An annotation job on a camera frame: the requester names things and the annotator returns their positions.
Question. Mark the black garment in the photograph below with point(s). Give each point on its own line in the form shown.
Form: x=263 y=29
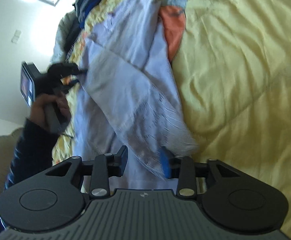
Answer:
x=71 y=33

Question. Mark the person's left hand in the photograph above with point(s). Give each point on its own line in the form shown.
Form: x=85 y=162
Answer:
x=38 y=115

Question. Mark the stack of dark folded clothes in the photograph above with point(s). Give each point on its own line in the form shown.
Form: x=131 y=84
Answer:
x=85 y=7

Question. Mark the wall switch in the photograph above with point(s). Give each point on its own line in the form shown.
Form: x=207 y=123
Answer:
x=16 y=36

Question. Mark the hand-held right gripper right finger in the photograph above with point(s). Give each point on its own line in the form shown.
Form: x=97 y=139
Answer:
x=164 y=162

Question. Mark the light blue shirt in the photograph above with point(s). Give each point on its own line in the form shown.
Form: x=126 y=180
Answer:
x=125 y=92

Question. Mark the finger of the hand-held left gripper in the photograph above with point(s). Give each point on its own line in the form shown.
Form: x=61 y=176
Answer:
x=73 y=83
x=65 y=69

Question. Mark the yellow printed quilt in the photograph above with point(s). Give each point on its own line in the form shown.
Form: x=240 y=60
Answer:
x=235 y=80

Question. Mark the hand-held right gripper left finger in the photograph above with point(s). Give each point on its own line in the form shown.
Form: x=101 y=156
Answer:
x=122 y=159

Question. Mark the person's left forearm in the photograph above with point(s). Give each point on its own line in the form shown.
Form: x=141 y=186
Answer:
x=25 y=155

